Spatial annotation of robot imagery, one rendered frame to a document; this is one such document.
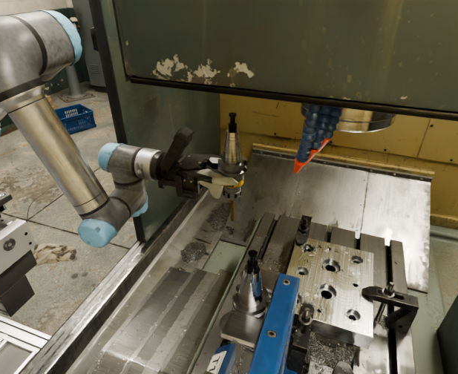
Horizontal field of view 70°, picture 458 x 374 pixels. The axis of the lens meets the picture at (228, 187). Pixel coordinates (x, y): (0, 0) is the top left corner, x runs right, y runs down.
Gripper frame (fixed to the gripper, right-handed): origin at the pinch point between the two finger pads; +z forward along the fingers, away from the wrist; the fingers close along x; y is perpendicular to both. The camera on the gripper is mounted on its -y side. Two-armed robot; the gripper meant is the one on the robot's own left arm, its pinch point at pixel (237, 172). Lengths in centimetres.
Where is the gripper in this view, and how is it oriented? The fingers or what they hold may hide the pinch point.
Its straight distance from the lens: 72.0
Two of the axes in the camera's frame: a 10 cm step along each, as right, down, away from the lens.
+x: -3.5, 5.1, -7.8
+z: 9.4, 1.8, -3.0
